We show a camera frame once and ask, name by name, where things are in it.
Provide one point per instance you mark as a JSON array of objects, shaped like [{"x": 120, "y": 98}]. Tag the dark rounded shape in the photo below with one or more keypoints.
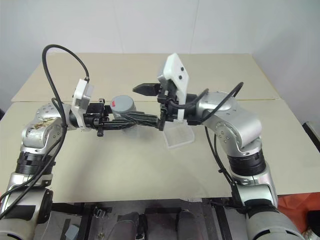
[{"x": 128, "y": 226}]

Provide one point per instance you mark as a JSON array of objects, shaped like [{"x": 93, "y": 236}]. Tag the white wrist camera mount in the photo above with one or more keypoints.
[
  {"x": 80, "y": 100},
  {"x": 176, "y": 70}
]

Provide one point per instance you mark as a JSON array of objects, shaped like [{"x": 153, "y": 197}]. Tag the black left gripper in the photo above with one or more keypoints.
[{"x": 93, "y": 116}]

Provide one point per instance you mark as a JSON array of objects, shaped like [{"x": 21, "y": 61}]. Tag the grey tape piece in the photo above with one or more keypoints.
[{"x": 71, "y": 232}]

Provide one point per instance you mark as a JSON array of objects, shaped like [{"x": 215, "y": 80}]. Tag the white tape strip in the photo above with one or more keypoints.
[{"x": 192, "y": 199}]

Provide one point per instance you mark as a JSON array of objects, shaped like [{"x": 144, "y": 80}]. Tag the clear plastic jar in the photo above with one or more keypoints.
[{"x": 132, "y": 131}]

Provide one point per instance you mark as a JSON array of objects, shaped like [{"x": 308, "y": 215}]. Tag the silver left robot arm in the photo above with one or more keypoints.
[{"x": 37, "y": 135}]

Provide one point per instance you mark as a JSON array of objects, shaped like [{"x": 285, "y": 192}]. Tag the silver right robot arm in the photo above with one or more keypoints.
[{"x": 240, "y": 125}]

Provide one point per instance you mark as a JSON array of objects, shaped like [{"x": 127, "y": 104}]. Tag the clear plastic box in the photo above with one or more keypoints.
[{"x": 178, "y": 136}]

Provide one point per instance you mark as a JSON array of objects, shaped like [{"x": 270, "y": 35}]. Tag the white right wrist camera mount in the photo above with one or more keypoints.
[{"x": 176, "y": 70}]

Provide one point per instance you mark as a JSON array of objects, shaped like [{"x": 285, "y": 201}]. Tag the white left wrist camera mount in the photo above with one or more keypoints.
[{"x": 80, "y": 100}]

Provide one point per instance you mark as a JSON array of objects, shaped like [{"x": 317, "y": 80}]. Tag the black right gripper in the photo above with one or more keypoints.
[{"x": 168, "y": 105}]

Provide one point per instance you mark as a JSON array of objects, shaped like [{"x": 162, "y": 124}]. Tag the small metal buckle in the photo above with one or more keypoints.
[{"x": 99, "y": 213}]

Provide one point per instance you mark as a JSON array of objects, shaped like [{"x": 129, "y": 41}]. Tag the orange plastic bag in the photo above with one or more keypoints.
[{"x": 297, "y": 207}]

